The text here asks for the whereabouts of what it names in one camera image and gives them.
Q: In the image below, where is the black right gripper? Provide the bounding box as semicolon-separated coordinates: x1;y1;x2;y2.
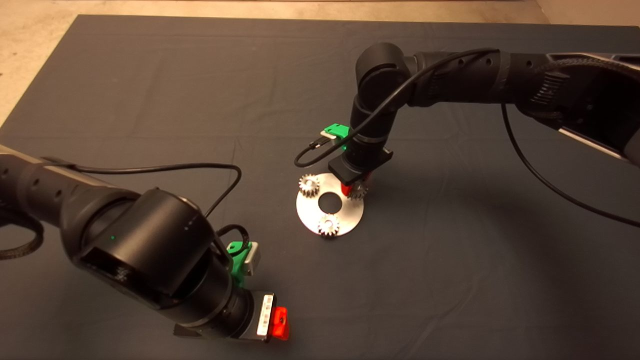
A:
328;145;394;198

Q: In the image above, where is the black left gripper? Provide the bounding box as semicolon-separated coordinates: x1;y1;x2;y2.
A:
174;291;291;344

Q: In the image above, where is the round metal carrier plate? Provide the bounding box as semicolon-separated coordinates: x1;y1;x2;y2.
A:
295;173;365;238

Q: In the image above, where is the dark grey table cloth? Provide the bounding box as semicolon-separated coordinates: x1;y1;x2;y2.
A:
0;15;640;360

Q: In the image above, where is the green right camera mount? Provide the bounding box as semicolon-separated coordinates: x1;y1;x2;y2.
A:
323;123;351;151

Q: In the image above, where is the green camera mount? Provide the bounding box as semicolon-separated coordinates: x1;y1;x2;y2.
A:
323;123;351;151
226;241;253;289

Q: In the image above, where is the silver left camera box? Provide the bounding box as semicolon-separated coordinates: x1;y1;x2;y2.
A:
243;242;261;277

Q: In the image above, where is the green left camera mount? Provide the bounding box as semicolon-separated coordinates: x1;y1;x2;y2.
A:
226;241;253;289

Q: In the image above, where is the thin black left camera cable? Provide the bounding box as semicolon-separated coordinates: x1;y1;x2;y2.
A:
42;156;251;251

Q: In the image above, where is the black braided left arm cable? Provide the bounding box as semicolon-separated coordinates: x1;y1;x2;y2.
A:
0;212;45;261

